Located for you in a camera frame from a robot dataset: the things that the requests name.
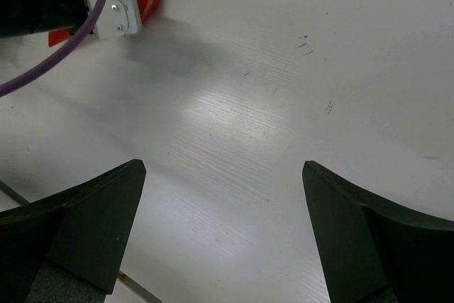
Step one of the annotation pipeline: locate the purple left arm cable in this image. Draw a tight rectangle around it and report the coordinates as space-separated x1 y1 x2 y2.
0 0 111 97

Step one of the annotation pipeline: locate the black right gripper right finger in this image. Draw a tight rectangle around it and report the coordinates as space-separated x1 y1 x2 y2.
302 161 453 302

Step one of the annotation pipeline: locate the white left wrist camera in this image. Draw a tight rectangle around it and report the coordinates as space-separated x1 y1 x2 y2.
84 0 143 39

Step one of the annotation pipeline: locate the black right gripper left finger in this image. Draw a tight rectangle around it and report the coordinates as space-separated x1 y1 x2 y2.
1 160 146 302

